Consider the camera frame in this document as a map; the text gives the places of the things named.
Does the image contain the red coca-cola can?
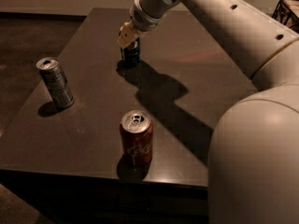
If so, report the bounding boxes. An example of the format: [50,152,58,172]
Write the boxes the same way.
[120,110,153,166]

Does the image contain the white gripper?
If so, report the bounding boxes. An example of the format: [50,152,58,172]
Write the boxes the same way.
[118,0,179,50]

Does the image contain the blue pepsi can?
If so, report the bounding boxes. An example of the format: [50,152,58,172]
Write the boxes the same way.
[121,42,140,66]

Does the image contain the black wire basket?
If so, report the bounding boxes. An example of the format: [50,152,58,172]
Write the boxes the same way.
[272,0,299,33]

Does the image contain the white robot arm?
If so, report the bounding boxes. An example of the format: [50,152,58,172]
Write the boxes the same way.
[118,0,299,224]

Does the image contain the dark counter cabinet drawers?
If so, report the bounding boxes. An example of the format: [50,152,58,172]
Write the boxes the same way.
[0,170,209,224]

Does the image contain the silver redbull can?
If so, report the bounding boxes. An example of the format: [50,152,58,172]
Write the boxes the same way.
[36,57,74,109]

